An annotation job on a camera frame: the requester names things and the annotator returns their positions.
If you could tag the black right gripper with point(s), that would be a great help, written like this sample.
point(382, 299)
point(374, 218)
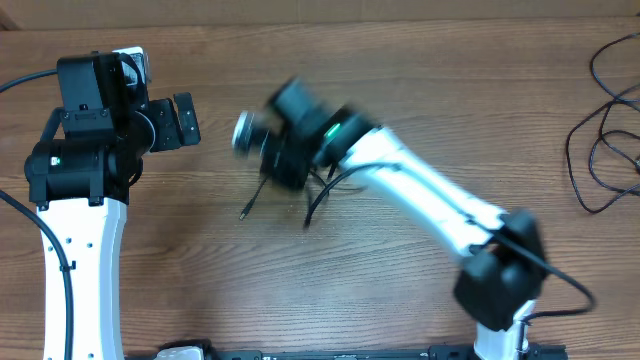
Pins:
point(283, 178)

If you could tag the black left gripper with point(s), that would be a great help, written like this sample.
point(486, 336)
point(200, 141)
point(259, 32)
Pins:
point(171, 136)

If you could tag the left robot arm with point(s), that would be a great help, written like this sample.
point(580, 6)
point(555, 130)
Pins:
point(79, 173)

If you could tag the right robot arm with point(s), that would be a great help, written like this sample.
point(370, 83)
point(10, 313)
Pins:
point(498, 283)

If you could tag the brown cardboard wall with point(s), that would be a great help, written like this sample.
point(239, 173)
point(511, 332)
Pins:
point(100, 14)

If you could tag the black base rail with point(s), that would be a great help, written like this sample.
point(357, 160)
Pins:
point(434, 352)

